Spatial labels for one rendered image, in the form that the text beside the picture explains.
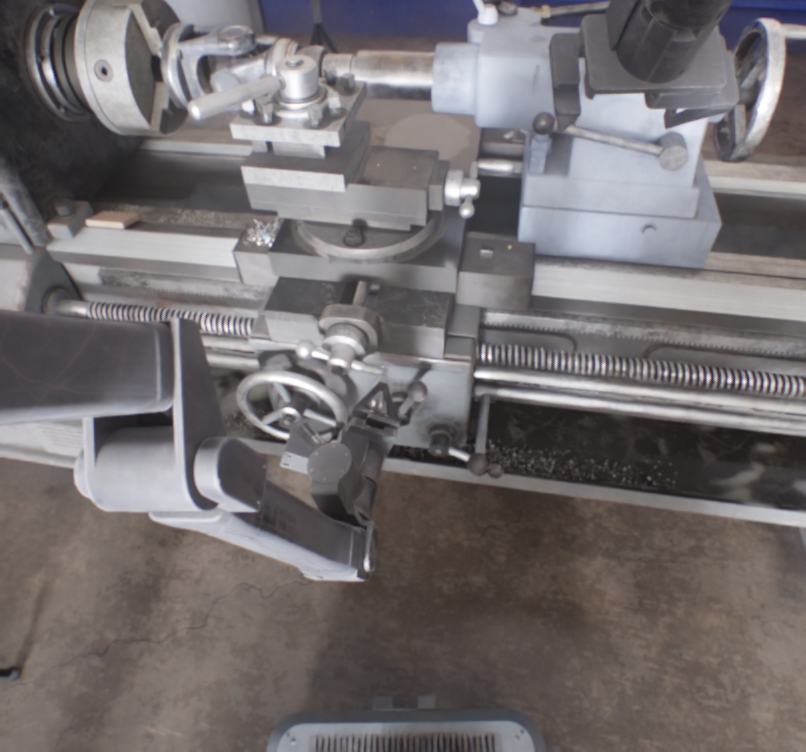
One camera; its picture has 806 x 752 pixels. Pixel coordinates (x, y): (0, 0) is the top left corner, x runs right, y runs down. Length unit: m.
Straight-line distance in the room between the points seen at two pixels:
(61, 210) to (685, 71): 1.12
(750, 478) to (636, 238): 0.62
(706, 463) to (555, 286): 0.58
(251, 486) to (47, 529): 1.61
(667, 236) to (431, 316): 0.44
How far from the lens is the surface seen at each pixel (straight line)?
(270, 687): 1.63
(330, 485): 0.71
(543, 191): 1.09
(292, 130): 0.92
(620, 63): 0.51
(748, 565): 1.87
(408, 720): 1.32
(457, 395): 1.08
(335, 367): 0.90
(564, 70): 0.53
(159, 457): 0.41
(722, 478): 1.47
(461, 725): 1.32
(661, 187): 1.11
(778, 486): 1.51
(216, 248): 1.22
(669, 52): 0.49
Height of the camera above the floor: 1.56
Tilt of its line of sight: 49 degrees down
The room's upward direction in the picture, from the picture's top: 3 degrees counter-clockwise
